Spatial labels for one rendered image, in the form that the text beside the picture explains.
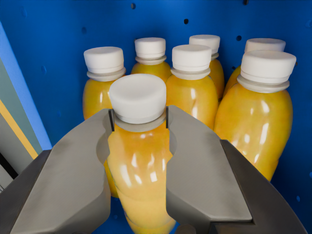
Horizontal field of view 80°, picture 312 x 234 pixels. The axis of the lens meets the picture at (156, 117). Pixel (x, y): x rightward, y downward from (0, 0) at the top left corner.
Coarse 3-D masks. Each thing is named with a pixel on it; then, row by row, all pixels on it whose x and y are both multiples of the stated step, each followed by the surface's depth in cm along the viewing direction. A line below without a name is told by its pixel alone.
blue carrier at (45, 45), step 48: (0, 0) 11; (48, 0) 16; (96, 0) 21; (144, 0) 24; (192, 0) 25; (240, 0) 24; (288, 0) 21; (0, 48) 11; (48, 48) 17; (240, 48) 26; (288, 48) 22; (48, 96) 16; (48, 144) 15; (288, 144) 25; (288, 192) 25
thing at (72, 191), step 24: (96, 120) 11; (72, 144) 9; (96, 144) 9; (48, 168) 8; (72, 168) 8; (96, 168) 8; (48, 192) 7; (72, 192) 7; (96, 192) 7; (24, 216) 6; (48, 216) 6; (72, 216) 6; (96, 216) 7
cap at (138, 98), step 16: (128, 80) 13; (144, 80) 13; (160, 80) 13; (112, 96) 12; (128, 96) 12; (144, 96) 12; (160, 96) 12; (128, 112) 12; (144, 112) 12; (160, 112) 13
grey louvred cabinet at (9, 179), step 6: (0, 156) 156; (0, 162) 155; (6, 162) 160; (0, 168) 150; (6, 168) 159; (12, 168) 165; (0, 174) 149; (6, 174) 154; (12, 174) 164; (0, 180) 148; (6, 180) 153; (12, 180) 158; (0, 186) 146; (6, 186) 152; (0, 192) 145
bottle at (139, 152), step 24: (120, 120) 13; (120, 144) 13; (144, 144) 13; (168, 144) 14; (120, 168) 14; (144, 168) 13; (120, 192) 17; (144, 192) 15; (144, 216) 18; (168, 216) 19
